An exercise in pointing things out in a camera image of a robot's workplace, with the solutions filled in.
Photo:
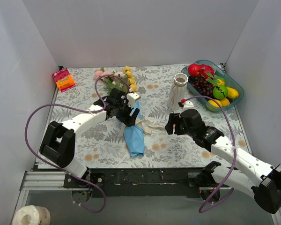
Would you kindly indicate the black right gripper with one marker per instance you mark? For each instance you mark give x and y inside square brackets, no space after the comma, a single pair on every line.
[175,123]

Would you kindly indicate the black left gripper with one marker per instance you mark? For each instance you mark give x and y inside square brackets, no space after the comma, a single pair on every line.
[129,115]

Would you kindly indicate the blue wrapping paper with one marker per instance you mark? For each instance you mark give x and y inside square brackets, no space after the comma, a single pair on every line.
[134,138]

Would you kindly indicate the cream ribbon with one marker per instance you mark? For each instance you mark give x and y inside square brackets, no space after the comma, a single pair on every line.
[146,125]

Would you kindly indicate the artificial flower bouquet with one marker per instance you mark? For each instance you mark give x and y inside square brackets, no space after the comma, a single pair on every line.
[122,80]

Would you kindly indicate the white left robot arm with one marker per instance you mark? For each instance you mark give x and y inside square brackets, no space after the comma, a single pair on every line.
[58,144]

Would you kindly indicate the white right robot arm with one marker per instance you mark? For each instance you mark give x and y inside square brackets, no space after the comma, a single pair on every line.
[258,179]

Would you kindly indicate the white ribbed ceramic vase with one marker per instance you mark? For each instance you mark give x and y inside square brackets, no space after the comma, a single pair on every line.
[177,91]

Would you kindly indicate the floral patterned table mat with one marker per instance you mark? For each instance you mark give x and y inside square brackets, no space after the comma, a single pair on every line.
[103,146]

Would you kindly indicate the yellow lemon front left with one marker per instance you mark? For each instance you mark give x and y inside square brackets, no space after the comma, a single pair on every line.
[215,103]

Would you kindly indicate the yellow lemon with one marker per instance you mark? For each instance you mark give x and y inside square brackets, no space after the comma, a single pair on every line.
[225,102]
[232,93]
[215,103]
[220,82]

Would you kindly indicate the dark purple grape bunch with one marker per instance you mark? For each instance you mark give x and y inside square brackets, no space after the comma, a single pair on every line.
[200,85]

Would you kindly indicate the yellow lemon front right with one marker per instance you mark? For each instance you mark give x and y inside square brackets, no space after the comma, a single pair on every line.
[225,102]

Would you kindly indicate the red apple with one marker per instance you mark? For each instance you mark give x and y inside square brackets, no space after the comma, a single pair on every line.
[194,70]

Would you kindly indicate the pink dragon fruit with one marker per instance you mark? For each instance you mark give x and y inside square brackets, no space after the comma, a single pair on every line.
[206,71]

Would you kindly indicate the yellow lemon back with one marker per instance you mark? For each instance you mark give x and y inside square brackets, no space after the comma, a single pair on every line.
[220,82]

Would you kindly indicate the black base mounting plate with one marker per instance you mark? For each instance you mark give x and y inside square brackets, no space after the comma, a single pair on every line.
[120,182]

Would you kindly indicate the orange pink snack box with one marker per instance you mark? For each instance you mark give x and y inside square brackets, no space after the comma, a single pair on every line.
[64,80]

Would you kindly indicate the white tape roll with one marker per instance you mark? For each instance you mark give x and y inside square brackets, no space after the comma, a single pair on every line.
[32,215]

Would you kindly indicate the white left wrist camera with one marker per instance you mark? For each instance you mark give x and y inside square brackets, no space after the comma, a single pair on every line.
[132,98]

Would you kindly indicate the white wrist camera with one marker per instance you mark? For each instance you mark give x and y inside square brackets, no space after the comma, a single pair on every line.
[132,98]
[185,105]

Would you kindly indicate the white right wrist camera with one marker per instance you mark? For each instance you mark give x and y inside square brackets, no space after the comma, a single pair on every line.
[185,105]

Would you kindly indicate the aluminium rail frame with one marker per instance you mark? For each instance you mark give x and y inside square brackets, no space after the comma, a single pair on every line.
[43,181]

